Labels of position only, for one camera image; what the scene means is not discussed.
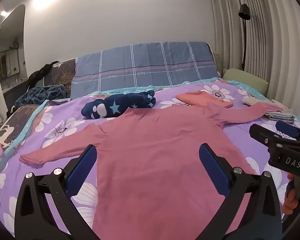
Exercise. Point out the purple floral bedsheet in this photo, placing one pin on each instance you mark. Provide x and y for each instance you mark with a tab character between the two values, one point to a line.
72	110

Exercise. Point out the green pillow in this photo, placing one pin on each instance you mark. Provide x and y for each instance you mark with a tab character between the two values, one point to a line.
247	80

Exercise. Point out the person's right hand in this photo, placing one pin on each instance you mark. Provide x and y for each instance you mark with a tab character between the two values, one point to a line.
290	202

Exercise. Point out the pink long-sleeve shirt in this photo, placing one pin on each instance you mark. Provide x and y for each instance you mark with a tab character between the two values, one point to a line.
150	155

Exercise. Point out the orange folded garment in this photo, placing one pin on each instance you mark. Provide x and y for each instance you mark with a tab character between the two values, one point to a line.
202	98

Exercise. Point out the white pleated curtain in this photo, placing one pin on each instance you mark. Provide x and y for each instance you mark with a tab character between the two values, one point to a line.
272	55

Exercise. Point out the ceiling spotlight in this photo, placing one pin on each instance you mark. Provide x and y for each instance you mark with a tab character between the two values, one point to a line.
3	13

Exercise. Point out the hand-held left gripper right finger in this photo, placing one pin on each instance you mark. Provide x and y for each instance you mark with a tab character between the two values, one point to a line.
213	170

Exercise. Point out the white fluffy garment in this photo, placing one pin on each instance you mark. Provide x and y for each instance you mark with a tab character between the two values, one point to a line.
251	100

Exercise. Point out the navy star-print folded garment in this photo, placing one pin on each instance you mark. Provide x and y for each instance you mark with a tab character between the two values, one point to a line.
115	105

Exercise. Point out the arched wall mirror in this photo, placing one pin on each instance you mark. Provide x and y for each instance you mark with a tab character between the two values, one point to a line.
10	55

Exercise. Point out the folded grey white clothes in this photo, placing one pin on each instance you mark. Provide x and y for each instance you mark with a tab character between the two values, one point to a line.
281	116

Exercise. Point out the black clothing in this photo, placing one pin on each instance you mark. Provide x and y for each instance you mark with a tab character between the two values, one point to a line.
40	73

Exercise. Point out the brown patterned quilt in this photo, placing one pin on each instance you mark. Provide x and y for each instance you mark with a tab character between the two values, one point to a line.
17	120

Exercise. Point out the blue fluffy blanket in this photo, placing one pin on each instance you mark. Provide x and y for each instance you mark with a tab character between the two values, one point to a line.
42	93

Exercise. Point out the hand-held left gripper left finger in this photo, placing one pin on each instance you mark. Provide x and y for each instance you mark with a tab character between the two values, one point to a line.
81	170

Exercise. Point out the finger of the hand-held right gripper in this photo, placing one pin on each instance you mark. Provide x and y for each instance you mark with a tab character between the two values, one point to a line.
286	129
261	133

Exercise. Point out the black floor lamp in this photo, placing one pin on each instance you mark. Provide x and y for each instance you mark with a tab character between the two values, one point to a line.
244	12

